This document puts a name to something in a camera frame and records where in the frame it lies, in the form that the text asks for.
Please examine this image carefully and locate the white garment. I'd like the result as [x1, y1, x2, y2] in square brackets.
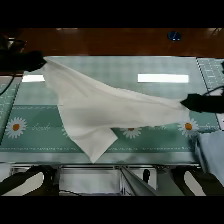
[41, 57, 191, 164]

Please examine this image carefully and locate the light blue garment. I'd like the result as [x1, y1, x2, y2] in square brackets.
[194, 130, 224, 188]

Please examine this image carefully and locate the silver frame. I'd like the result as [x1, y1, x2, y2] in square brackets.
[0, 162, 205, 197]

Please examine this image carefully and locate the black cable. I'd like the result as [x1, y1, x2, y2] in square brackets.
[0, 73, 16, 96]

